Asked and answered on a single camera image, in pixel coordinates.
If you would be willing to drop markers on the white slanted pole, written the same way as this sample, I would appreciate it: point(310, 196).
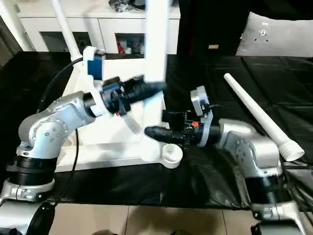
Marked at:
point(12, 27)

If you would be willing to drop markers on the white plastic table top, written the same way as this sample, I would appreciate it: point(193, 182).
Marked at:
point(110, 151)

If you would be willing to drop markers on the grey cushion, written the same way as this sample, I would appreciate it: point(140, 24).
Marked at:
point(281, 34)

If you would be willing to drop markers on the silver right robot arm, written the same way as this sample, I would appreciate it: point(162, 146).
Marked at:
point(252, 151)

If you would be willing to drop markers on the bag of black parts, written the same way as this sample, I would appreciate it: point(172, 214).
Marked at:
point(119, 6)

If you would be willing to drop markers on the round grey appliance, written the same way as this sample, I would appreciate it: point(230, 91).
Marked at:
point(139, 2)

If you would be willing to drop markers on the white plastic table leg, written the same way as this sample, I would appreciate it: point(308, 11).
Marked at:
point(64, 29)
point(156, 36)
point(259, 115)

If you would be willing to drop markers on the white sideboard with glass doors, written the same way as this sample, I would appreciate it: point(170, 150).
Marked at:
point(97, 22)

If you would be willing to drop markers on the black cabinet with gold label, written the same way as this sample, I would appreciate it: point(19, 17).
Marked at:
point(207, 22)

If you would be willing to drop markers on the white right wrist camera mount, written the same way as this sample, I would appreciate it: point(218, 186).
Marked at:
point(199, 100)

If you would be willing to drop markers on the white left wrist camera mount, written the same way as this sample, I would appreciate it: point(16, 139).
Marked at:
point(94, 66)

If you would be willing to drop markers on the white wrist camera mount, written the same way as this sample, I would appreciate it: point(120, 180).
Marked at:
point(199, 100)
point(94, 66)

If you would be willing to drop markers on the black work mat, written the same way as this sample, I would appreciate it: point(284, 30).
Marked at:
point(244, 73)

